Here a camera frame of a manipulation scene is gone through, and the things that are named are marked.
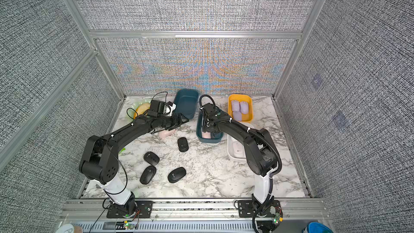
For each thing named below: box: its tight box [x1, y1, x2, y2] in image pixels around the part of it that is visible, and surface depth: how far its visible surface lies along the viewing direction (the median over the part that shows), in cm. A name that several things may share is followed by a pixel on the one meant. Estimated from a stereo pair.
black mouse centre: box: [177, 136, 189, 153], surface depth 94 cm
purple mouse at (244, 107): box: [239, 100, 250, 115], surface depth 112 cm
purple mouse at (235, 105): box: [231, 99, 240, 112], surface depth 113 cm
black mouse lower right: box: [167, 166, 187, 183], surface depth 84 cm
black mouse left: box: [143, 151, 161, 166], surface depth 89 cm
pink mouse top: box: [157, 129, 176, 140], surface depth 99 cm
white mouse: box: [232, 141, 245, 158], surface depth 91 cm
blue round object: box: [307, 221, 334, 233], surface depth 63 cm
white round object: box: [55, 223, 75, 233], surface depth 66 cm
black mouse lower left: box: [139, 165, 157, 185], surface depth 84 cm
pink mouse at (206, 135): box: [201, 131, 211, 139], surface depth 97 cm
